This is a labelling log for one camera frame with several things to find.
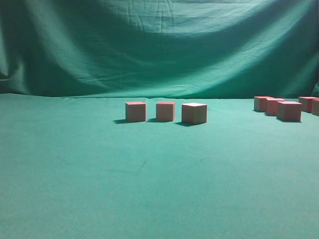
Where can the pink foam cube far right-column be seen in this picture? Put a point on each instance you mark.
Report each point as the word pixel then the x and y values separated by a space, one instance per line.
pixel 307 103

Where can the pink foam cube right-column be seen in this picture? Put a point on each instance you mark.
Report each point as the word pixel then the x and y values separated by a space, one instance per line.
pixel 307 103
pixel 315 107

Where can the pink foam cube left-column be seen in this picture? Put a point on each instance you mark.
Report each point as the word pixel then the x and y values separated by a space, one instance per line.
pixel 194 113
pixel 135 111
pixel 260 103
pixel 271 106
pixel 289 111

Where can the green cloth backdrop and cover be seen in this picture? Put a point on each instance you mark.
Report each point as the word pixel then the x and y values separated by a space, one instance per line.
pixel 73 167

